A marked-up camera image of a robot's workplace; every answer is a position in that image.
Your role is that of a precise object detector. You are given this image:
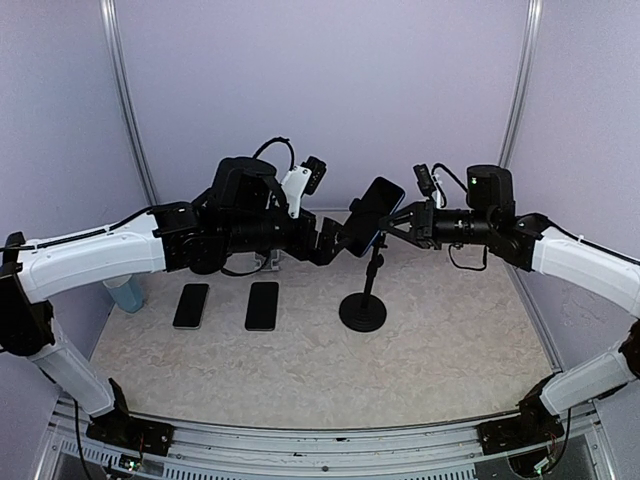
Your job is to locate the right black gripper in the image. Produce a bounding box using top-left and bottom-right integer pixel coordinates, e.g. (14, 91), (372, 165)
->
(379, 197), (496, 249)

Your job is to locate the blue phone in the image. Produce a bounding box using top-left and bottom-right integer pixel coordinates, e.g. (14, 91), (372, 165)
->
(343, 177), (405, 257)

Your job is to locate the white wedge phone stand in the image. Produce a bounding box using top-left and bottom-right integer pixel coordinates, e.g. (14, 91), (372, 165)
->
(254, 250), (282, 273)

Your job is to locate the black tripod clamp stand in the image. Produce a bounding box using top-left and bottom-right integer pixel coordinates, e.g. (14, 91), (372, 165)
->
(339, 199), (387, 333)

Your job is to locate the black phone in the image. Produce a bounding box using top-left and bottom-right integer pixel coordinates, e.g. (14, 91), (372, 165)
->
(172, 283), (209, 330)
(244, 281), (279, 332)

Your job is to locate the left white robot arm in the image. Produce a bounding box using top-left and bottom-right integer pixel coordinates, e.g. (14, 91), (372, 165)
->
(1, 157), (347, 445)

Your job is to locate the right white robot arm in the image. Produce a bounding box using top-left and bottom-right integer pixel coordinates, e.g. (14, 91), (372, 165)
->
(379, 165), (639, 444)

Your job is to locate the light blue mug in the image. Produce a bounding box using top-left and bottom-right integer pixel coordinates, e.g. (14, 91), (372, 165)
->
(103, 275), (144, 313)

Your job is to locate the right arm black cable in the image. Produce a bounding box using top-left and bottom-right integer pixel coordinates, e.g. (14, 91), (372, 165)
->
(432, 162), (640, 274)

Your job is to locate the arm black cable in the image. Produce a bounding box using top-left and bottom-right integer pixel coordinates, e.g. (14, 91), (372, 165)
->
(432, 162), (640, 274)
(99, 136), (296, 279)

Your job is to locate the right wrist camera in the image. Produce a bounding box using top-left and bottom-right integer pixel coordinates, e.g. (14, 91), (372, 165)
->
(413, 164), (446, 209)

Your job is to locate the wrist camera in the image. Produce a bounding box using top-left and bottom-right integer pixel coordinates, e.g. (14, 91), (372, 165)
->
(281, 156), (327, 219)
(413, 164), (446, 209)

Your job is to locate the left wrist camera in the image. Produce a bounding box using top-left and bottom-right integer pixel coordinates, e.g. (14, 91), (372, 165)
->
(281, 156), (327, 219)

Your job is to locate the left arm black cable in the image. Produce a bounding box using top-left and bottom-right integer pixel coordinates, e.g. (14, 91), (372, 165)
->
(99, 136), (296, 279)

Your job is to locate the right aluminium frame post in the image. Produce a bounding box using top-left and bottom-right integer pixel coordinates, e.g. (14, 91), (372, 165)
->
(497, 0), (544, 169)

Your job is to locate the aluminium frame post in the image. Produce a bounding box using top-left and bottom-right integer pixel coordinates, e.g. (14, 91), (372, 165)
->
(100, 0), (160, 206)
(497, 0), (544, 169)

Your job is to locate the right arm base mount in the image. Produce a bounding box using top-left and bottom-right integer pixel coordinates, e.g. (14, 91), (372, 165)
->
(476, 414), (565, 455)

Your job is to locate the front aluminium rail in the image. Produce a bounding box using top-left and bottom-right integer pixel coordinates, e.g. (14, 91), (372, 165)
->
(47, 394), (614, 480)

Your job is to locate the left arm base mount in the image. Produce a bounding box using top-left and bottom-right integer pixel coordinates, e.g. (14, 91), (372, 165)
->
(86, 411), (174, 457)

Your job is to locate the left aluminium frame post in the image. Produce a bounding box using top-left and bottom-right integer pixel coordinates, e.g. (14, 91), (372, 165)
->
(100, 0), (160, 206)

